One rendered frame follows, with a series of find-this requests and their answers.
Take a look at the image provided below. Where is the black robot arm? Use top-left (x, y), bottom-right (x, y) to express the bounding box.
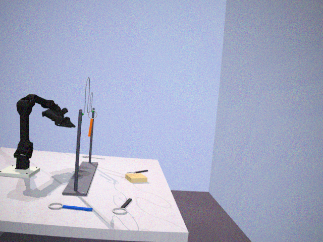
top-left (13, 94), bottom-right (68, 170)

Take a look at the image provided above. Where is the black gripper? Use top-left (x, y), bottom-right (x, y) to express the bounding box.
top-left (51, 112), bottom-right (75, 128)

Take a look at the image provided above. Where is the tan rectangular block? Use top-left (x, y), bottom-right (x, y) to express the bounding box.
top-left (125, 173), bottom-right (147, 183)

